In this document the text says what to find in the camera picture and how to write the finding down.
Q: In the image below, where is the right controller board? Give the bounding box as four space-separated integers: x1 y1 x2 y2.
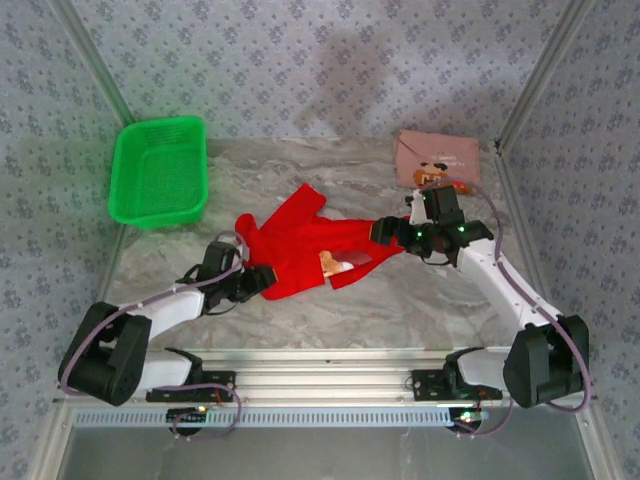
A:
452 408 489 431

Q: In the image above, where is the folded pink t-shirt pixel print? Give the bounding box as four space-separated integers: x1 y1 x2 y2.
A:
392 128 484 196

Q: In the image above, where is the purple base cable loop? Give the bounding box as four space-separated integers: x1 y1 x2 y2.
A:
169 383 244 442
457 394 516 440

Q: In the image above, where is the controller board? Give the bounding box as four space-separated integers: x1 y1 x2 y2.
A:
167 407 209 427
452 408 489 431

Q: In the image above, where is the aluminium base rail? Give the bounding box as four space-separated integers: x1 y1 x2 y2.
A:
52 347 599 406

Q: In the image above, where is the aluminium frame post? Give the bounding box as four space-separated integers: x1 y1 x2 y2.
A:
494 0 595 147

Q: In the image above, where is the grey slotted cable duct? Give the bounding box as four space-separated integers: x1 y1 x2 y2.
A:
74 405 481 430

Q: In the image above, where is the green plastic basket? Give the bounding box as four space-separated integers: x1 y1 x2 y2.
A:
108 115 208 231

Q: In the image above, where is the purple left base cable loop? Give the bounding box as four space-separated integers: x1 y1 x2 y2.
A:
169 383 244 442

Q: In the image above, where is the shiny metal sheet panel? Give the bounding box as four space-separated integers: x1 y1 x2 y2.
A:
54 425 596 480

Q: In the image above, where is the left controller board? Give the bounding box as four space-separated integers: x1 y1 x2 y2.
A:
167 407 209 427

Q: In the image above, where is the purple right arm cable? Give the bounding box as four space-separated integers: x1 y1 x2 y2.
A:
419 177 594 414

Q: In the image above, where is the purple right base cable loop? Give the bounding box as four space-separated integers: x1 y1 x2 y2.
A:
457 394 516 440

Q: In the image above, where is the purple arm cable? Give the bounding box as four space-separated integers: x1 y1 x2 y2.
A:
419 177 594 414
57 230 251 399

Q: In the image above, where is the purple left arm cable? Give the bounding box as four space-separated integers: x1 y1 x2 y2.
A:
57 230 251 399

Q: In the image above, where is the red t-shirt with bear print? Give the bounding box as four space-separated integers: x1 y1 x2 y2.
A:
234 183 416 303

